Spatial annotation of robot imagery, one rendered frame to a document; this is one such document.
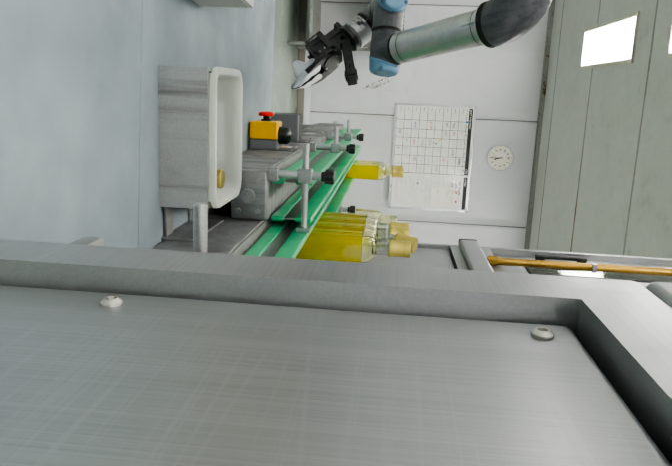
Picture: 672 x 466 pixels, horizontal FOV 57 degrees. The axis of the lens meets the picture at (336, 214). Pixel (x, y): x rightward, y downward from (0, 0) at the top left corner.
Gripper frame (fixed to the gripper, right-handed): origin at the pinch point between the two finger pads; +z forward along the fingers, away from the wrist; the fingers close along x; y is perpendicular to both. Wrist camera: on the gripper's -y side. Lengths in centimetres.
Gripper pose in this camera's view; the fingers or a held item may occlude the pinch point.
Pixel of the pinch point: (297, 87)
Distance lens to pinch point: 163.3
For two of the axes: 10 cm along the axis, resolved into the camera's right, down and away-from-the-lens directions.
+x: -0.6, -3.2, -9.4
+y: -6.5, -7.1, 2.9
